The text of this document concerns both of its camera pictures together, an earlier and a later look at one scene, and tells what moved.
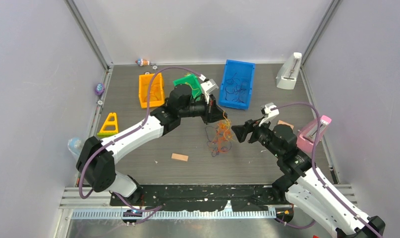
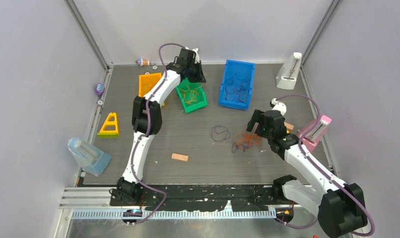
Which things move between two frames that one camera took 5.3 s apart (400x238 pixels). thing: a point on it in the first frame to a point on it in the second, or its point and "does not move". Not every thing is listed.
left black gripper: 214,113 to 200,77
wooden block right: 281,122 does not move
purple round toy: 99,89 does not move
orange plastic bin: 157,97 does not move
